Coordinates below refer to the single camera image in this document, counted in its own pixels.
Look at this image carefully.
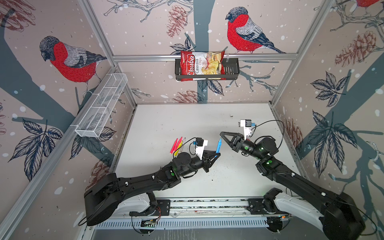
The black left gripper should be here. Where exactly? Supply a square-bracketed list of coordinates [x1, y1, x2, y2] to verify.
[179, 150, 220, 178]

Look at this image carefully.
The blue marker pen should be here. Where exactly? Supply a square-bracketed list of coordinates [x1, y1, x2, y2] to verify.
[216, 138, 222, 153]

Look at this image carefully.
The white whiteboard marker pen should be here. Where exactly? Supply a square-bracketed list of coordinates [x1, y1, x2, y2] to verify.
[178, 138, 186, 155]

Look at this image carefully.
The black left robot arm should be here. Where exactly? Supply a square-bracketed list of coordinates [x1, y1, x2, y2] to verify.
[84, 151, 221, 226]

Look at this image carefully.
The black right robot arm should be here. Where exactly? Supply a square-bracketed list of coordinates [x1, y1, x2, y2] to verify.
[220, 132, 366, 240]

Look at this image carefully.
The yellow highlighter pen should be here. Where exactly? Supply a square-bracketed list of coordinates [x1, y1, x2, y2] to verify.
[173, 139, 183, 157]

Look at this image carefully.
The red cassava chips bag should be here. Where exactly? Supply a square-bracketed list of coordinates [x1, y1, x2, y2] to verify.
[180, 51, 225, 82]

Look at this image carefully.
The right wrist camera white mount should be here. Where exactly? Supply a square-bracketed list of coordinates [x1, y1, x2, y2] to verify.
[239, 119, 254, 140]

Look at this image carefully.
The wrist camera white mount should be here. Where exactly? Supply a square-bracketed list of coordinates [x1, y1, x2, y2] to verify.
[239, 119, 254, 140]
[195, 138, 208, 160]

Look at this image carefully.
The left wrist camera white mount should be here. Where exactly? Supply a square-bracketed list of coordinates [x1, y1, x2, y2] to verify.
[195, 138, 208, 160]

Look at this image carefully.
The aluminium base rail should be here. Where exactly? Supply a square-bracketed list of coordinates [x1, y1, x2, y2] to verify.
[109, 195, 290, 219]

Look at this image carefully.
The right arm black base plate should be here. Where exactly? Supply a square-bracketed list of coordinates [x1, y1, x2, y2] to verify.
[247, 198, 289, 216]

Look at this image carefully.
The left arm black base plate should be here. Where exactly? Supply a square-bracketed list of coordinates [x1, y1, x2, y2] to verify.
[129, 200, 171, 217]

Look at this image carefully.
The black wire wall basket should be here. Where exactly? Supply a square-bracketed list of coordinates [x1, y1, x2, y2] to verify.
[175, 58, 240, 82]

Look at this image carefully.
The white wire mesh shelf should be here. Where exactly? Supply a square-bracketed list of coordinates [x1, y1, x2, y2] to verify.
[75, 73, 128, 138]

